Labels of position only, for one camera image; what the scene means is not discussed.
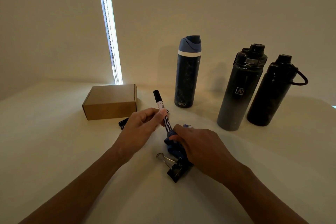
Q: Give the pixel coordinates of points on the person's right hand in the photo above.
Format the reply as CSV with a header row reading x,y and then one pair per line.
x,y
207,153

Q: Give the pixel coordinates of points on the person's left hand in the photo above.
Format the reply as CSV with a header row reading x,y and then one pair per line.
x,y
136,132

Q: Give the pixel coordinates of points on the barcode label black marker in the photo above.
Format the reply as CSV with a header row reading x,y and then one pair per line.
x,y
123,122

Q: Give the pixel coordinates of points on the blue cloth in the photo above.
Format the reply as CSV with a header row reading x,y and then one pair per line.
x,y
174,150

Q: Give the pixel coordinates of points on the black binder clip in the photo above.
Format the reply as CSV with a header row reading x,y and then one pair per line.
x,y
178,170

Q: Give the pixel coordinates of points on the brown paper box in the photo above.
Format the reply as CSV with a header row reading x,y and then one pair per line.
x,y
110,100

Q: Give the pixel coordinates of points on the black grey gradient bottle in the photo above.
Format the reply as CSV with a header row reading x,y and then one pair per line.
x,y
239,92

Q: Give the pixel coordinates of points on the navy bottle with blue lid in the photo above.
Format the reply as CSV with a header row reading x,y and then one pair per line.
x,y
187,79

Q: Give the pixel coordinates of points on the person's right forearm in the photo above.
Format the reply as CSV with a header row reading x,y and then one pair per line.
x,y
265,202

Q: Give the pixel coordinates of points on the person's left forearm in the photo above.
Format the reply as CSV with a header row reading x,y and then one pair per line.
x,y
71,195

